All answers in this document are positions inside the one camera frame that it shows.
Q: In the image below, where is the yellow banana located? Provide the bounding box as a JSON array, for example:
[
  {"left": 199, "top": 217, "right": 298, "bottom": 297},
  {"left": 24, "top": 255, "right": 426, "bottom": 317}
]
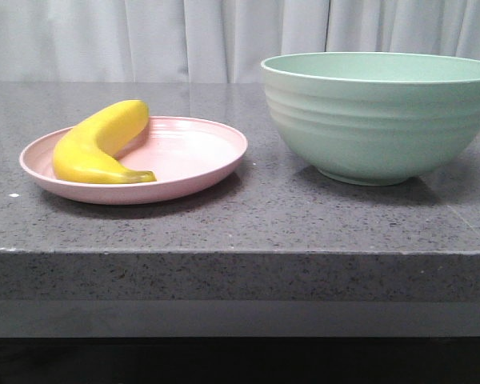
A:
[{"left": 52, "top": 99, "right": 156, "bottom": 184}]

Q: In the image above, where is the pink plate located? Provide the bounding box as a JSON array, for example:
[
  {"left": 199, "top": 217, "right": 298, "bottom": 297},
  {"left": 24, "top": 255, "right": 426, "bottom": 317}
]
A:
[{"left": 19, "top": 116, "right": 248, "bottom": 205}]

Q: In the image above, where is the green bowl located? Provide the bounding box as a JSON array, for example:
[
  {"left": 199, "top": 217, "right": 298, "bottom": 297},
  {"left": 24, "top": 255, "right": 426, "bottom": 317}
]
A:
[{"left": 261, "top": 52, "right": 480, "bottom": 186}]

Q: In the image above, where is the white curtain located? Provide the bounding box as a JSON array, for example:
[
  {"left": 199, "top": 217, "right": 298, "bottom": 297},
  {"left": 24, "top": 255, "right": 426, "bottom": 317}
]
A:
[{"left": 0, "top": 1, "right": 480, "bottom": 83}]

